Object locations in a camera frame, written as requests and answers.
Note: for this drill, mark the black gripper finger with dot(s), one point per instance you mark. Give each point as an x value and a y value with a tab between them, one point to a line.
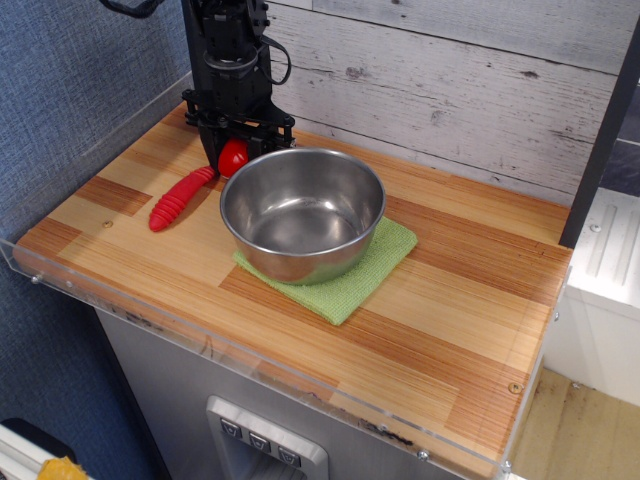
257	147
213	141

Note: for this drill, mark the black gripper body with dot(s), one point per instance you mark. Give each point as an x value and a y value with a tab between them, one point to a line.
241	106

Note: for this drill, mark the red toy hotdog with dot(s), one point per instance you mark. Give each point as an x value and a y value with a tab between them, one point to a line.
234	156

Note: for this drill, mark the stainless steel bowl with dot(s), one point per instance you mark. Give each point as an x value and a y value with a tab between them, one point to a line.
303	216

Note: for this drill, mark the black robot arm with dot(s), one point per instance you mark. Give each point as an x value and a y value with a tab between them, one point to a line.
235	39

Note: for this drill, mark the green cloth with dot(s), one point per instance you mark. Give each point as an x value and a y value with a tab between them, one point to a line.
335	300

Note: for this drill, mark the grey toy fridge cabinet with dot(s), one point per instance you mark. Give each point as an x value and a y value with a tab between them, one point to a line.
172	384

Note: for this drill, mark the silver dispenser panel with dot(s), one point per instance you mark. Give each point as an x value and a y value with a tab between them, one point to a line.
252	447

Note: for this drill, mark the yellow object at corner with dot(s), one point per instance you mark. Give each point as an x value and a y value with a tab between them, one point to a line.
61	469

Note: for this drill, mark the white side cabinet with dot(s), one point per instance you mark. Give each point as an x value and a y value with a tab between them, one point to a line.
594	336

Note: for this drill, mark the clear acrylic table guard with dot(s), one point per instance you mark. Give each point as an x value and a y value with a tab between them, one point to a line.
429	373

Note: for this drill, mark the red handled metal spoon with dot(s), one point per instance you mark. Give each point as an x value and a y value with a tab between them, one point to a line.
172	204

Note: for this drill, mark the dark right frame post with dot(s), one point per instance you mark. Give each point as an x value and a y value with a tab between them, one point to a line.
613	118

